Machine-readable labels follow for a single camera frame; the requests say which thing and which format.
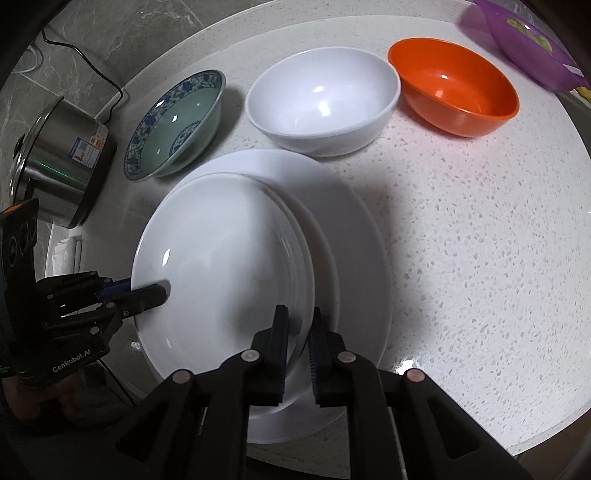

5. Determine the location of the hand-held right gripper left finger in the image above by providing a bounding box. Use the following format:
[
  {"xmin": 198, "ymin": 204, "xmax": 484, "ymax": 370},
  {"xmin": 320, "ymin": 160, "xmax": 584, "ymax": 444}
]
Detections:
[{"xmin": 115, "ymin": 305, "xmax": 291, "ymax": 480}]

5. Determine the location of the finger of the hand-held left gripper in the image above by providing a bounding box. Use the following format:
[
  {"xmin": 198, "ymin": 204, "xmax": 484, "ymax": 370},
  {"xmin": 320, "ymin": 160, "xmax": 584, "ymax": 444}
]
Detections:
[
  {"xmin": 95, "ymin": 278, "xmax": 134, "ymax": 301},
  {"xmin": 104, "ymin": 283, "xmax": 169, "ymax": 319}
]

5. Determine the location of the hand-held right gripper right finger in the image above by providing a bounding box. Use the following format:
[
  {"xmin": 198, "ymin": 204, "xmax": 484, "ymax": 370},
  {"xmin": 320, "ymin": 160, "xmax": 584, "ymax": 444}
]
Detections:
[{"xmin": 308, "ymin": 307, "xmax": 536, "ymax": 480}]

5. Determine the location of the small white plate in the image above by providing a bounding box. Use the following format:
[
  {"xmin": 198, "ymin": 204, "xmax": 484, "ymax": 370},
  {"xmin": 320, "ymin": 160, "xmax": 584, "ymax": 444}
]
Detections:
[{"xmin": 131, "ymin": 173, "xmax": 316, "ymax": 407}]

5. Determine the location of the blue patterned ceramic bowl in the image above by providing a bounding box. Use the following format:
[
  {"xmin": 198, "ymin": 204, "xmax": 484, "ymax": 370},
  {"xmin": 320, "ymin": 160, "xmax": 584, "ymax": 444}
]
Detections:
[{"xmin": 123, "ymin": 70, "xmax": 225, "ymax": 183}]

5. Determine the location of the white bowl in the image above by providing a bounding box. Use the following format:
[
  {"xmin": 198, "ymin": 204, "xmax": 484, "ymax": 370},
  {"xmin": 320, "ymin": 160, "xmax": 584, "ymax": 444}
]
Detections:
[{"xmin": 245, "ymin": 46, "xmax": 401, "ymax": 158}]

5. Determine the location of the orange bowl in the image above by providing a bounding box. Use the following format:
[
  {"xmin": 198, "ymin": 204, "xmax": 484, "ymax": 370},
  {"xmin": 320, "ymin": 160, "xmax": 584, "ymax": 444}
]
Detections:
[{"xmin": 388, "ymin": 38, "xmax": 520, "ymax": 138}]

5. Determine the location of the person's left hand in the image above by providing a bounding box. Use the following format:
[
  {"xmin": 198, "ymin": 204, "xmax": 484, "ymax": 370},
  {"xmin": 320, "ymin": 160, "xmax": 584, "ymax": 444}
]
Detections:
[{"xmin": 7, "ymin": 364, "xmax": 123, "ymax": 423}]

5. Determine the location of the white cloth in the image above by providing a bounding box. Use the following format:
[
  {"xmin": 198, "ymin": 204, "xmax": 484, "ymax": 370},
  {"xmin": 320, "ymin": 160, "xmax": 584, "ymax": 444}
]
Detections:
[{"xmin": 45, "ymin": 235, "xmax": 86, "ymax": 278}]

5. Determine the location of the steel rice cooker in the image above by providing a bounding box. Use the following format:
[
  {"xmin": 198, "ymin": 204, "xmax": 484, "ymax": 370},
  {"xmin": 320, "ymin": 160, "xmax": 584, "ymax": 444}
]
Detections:
[{"xmin": 11, "ymin": 95, "xmax": 117, "ymax": 230}]

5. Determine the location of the purple plastic basin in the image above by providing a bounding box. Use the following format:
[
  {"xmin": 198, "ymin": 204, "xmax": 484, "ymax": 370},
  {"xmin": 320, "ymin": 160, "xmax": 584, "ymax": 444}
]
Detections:
[{"xmin": 463, "ymin": 0, "xmax": 591, "ymax": 92}]

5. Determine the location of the long green vegetable stem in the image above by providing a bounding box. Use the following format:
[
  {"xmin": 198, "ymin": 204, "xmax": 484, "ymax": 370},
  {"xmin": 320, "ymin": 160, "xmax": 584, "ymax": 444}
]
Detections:
[{"xmin": 505, "ymin": 16, "xmax": 552, "ymax": 51}]

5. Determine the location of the black power cable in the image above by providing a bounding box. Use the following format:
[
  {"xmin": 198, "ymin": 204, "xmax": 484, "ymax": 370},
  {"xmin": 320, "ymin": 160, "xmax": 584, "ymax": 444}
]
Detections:
[{"xmin": 41, "ymin": 28, "xmax": 125, "ymax": 127}]

